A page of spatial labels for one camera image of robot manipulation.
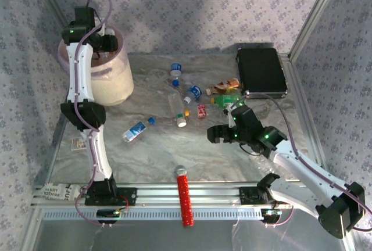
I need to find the crushed blue label bottle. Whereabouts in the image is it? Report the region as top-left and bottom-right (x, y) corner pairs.
(182, 84), (203, 105)

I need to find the blue label water bottle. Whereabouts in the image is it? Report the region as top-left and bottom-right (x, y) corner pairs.
(121, 117), (157, 143)

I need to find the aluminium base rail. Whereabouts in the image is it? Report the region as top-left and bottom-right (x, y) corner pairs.
(31, 181), (320, 209)

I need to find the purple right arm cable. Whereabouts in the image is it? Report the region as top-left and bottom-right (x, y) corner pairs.
(231, 92), (372, 233)

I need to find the square bottle green leaf label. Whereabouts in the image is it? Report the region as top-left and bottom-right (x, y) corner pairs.
(167, 92), (188, 128)

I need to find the slotted grey cable duct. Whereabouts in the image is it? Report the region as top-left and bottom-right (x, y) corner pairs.
(42, 206), (264, 220)

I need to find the wide blue cap bottle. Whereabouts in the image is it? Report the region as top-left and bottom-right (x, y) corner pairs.
(169, 62), (184, 77)

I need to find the green plastic bottle yellow cap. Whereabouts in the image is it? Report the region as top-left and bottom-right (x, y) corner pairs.
(209, 94), (242, 109)

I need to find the white bin with pink liner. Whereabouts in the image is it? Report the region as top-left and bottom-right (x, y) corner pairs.
(58, 27), (135, 107)

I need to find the clear bottle white cap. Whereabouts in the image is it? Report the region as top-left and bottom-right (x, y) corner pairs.
(254, 157), (277, 176)

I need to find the black hard case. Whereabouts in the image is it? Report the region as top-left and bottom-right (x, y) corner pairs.
(235, 46), (289, 99)

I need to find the red glitter microphone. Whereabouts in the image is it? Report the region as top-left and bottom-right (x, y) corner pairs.
(173, 164), (195, 228)

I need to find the brown snack wrapper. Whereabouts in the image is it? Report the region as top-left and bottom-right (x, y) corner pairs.
(205, 77), (241, 95)

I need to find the aluminium frame post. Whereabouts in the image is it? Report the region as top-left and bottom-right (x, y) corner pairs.
(28, 0), (73, 35)
(289, 0), (345, 60)

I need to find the small black electronics board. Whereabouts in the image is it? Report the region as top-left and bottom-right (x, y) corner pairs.
(96, 208), (121, 224)
(260, 208), (283, 224)

